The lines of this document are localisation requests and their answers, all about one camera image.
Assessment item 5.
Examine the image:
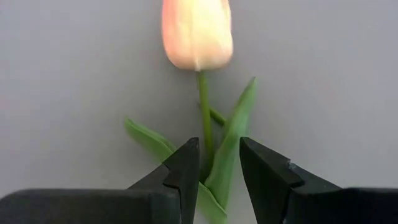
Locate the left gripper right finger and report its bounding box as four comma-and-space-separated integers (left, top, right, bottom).
239, 138, 346, 224

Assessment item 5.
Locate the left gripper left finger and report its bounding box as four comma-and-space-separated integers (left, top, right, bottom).
129, 138, 201, 224

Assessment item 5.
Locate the cream artificial tulip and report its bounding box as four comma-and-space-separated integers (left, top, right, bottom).
124, 0, 258, 224

